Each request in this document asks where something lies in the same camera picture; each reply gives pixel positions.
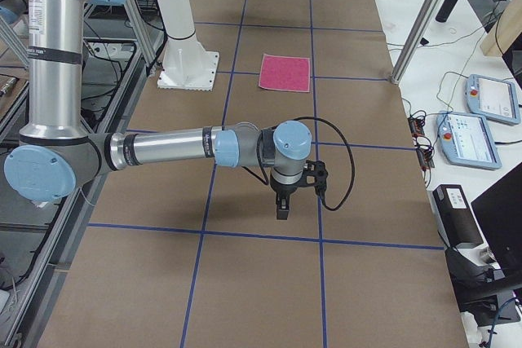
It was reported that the pink and grey towel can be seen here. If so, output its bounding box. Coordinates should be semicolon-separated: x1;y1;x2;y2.
258;54;311;93

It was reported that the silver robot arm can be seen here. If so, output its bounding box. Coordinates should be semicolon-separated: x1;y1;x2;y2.
4;0;321;219

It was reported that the teach pendant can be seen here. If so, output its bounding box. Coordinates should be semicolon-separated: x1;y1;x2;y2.
465;74;521;126
436;111;502;170

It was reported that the black water bottle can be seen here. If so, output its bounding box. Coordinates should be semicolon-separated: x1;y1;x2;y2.
435;0;458;23

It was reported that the black monitor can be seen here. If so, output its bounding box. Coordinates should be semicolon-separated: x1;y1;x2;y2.
471;165;522;270

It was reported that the aluminium table frame rail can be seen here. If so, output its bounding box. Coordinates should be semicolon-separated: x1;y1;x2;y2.
1;51;148;347

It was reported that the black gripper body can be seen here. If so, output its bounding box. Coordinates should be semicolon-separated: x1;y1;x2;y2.
270;178;307;204

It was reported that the far teach pendant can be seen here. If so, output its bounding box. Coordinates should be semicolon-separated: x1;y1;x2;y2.
465;74;521;126

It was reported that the aluminium frame post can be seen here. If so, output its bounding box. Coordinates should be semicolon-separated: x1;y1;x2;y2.
390;0;440;85

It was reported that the white pedestal column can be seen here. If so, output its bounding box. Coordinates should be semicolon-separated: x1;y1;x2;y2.
157;0;219;91

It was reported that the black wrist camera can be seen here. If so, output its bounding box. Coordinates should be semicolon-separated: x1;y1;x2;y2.
299;161;329;200

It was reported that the black camera cable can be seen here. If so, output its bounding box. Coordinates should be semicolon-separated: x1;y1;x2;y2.
296;116;356;212

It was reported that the black box with label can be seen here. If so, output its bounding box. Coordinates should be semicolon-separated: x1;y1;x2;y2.
432;184;484;249

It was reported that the near teach pendant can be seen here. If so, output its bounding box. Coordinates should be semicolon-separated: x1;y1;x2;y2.
436;111;502;170

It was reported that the wooden board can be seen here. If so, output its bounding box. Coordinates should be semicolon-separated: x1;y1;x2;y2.
480;0;521;57

